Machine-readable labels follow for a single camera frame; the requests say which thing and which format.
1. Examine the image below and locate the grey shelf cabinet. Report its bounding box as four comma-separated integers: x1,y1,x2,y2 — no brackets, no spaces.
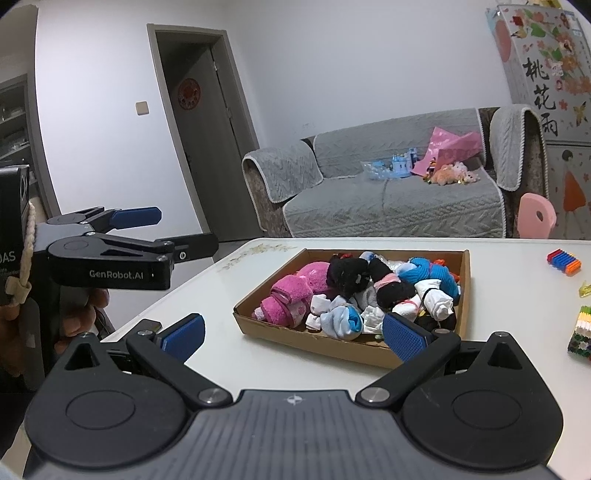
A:
1,74,61,218

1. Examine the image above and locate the colourful toy block strip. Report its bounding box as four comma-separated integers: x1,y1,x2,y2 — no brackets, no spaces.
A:
546,249,582,276

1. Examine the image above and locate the dark door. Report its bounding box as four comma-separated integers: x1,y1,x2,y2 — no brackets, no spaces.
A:
147,24,262,242

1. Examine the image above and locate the lego brick block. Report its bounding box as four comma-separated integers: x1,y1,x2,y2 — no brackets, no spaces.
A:
567,306,591,361

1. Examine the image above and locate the grey covered sofa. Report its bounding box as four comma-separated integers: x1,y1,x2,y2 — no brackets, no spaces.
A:
242,105,548,238

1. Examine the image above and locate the pink plastic bag on sofa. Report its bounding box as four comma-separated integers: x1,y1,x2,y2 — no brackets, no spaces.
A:
412,127,483,177

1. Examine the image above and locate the white waffle towel roll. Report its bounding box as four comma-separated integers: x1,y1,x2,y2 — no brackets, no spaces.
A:
415,279,454,322

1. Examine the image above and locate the pink plastic chair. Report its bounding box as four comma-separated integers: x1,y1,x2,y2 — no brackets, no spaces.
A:
517,193,557,239

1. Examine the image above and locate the black sock bundle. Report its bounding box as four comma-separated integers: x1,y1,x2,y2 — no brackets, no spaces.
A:
327,255,370,298

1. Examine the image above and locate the light switch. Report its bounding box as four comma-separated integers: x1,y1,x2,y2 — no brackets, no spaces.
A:
135,101,149,116

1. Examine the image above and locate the plush toy on sofa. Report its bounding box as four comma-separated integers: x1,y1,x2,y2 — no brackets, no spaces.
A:
424,162,480,186

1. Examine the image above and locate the pink towel roll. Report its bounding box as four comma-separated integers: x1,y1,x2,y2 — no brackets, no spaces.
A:
252,261,335,329

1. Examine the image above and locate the brown cardboard tray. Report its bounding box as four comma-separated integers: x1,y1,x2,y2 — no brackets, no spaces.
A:
233,248,472,369

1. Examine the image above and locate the yellow plastic piece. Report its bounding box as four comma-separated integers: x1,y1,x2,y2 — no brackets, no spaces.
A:
579,284,591,298

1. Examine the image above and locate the blue toy castle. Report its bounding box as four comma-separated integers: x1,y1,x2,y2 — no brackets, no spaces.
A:
361,148,418,180

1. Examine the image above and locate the blue sock bundle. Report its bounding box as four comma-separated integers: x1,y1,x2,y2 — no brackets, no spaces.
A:
397,257,460,300

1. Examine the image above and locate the left hand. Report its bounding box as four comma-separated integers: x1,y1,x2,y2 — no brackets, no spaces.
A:
0,287,112,356

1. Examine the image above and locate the decorated refrigerator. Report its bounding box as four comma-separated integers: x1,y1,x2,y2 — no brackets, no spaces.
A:
487,3,590,240

